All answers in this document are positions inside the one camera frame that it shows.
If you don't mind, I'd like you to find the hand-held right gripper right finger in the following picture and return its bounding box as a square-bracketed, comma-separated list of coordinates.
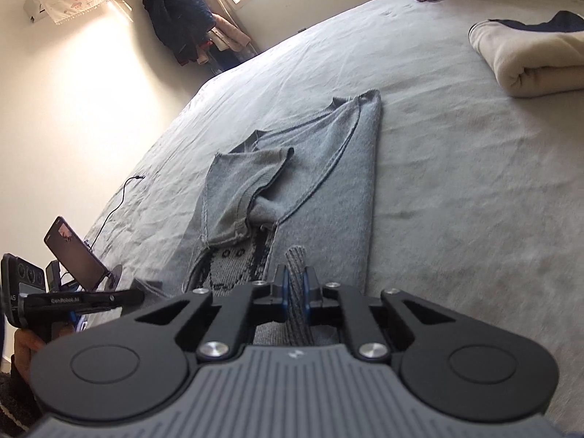
[302, 268, 461, 360]

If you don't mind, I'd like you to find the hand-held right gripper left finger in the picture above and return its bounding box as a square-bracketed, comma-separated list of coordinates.
[134, 265, 288, 361]

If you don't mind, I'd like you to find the grey knitted sweater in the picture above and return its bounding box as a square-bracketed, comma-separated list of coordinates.
[182, 89, 383, 347]

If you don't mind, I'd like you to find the person's left hand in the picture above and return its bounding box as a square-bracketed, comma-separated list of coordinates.
[13, 330, 46, 375]

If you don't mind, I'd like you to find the bed with grey sheet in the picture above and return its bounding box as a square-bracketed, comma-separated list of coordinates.
[82, 0, 584, 420]

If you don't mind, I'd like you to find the hanging pink garment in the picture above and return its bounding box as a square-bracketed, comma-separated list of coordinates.
[207, 14, 251, 53]

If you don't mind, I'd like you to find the hanging dark jacket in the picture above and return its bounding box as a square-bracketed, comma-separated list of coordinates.
[141, 0, 215, 67]

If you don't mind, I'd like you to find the folded cream and navy garment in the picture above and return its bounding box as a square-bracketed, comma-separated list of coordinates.
[469, 10, 584, 98]

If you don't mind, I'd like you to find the smartphone with black frame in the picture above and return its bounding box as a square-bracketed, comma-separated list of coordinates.
[44, 216, 110, 293]

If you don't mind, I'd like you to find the black cable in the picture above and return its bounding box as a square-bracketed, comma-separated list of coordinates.
[84, 174, 146, 247]

